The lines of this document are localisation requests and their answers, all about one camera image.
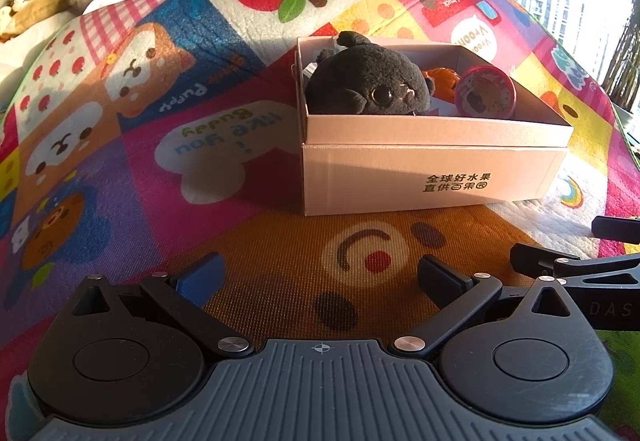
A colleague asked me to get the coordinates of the white cardboard box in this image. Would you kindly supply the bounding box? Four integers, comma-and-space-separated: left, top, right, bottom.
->
292, 36, 575, 217

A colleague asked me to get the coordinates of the potted palm plant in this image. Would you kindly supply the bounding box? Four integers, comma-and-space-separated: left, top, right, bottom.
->
599, 0, 640, 113

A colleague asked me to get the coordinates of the black plush toy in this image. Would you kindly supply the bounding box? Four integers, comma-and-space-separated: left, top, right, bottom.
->
305, 30, 434, 117

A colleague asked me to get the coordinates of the yellow jelly cup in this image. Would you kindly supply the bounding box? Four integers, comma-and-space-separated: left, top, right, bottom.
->
453, 66, 517, 118

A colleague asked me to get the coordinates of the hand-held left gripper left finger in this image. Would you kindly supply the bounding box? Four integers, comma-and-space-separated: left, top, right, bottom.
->
70, 253, 256, 356

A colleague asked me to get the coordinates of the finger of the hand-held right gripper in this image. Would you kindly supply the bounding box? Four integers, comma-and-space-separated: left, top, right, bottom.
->
591, 216, 640, 240
509, 243, 582, 278

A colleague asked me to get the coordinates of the orange toy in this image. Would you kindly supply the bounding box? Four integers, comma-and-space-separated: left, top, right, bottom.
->
422, 66, 459, 103

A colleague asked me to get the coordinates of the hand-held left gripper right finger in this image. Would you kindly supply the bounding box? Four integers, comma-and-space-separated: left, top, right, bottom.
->
389, 254, 576, 354

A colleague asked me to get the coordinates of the colourful printed play mat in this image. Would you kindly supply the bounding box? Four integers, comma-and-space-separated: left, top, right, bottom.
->
0, 0, 640, 441

